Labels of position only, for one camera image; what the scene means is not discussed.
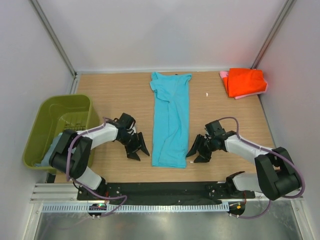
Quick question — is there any folded orange t shirt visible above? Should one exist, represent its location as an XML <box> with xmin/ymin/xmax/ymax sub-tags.
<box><xmin>222</xmin><ymin>68</ymin><xmax>267</xmax><ymax>98</ymax></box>

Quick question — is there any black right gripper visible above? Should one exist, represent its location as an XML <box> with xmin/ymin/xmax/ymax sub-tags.
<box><xmin>186</xmin><ymin>134</ymin><xmax>217</xmax><ymax>163</ymax></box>

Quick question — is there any teal t shirt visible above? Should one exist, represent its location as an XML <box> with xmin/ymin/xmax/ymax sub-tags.
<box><xmin>149</xmin><ymin>72</ymin><xmax>192</xmax><ymax>169</ymax></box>

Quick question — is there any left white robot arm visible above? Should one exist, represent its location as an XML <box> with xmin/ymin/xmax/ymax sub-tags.
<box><xmin>48</xmin><ymin>113</ymin><xmax>150</xmax><ymax>200</ymax></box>

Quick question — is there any olive green plastic bin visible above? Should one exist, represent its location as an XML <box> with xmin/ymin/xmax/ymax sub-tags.
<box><xmin>22</xmin><ymin>94</ymin><xmax>100</xmax><ymax>174</ymax></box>

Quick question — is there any left aluminium corner post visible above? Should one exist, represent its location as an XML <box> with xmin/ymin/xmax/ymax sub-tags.
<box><xmin>29</xmin><ymin>0</ymin><xmax>77</xmax><ymax>79</ymax></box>

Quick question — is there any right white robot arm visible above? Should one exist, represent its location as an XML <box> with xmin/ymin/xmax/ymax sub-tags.
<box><xmin>187</xmin><ymin>120</ymin><xmax>306</xmax><ymax>201</ymax></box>

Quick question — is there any grey blue t shirt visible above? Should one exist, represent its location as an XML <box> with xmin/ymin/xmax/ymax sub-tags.
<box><xmin>34</xmin><ymin>132</ymin><xmax>63</xmax><ymax>167</ymax></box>

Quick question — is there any aluminium frame rail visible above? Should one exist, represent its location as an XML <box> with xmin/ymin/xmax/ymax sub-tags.
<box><xmin>29</xmin><ymin>179</ymin><xmax>305</xmax><ymax>204</ymax></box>

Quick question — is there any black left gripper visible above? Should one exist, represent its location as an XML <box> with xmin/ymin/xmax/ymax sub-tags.
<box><xmin>117</xmin><ymin>132</ymin><xmax>150</xmax><ymax>161</ymax></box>

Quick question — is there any white slotted cable duct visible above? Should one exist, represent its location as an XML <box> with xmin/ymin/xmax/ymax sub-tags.
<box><xmin>41</xmin><ymin>202</ymin><xmax>229</xmax><ymax>214</ymax></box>

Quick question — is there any aluminium corner post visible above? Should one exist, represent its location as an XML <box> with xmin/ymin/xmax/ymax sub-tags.
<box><xmin>29</xmin><ymin>0</ymin><xmax>77</xmax><ymax>79</ymax></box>
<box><xmin>251</xmin><ymin>0</ymin><xmax>297</xmax><ymax>69</ymax></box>

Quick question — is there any right aluminium corner post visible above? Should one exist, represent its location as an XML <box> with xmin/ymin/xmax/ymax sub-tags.
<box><xmin>251</xmin><ymin>0</ymin><xmax>297</xmax><ymax>69</ymax></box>

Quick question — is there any folded pink t shirt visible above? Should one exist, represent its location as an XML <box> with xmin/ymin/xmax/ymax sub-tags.
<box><xmin>219</xmin><ymin>70</ymin><xmax>270</xmax><ymax>100</ymax></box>

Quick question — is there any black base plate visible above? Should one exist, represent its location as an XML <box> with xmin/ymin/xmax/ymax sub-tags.
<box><xmin>76</xmin><ymin>181</ymin><xmax>256</xmax><ymax>206</ymax></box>

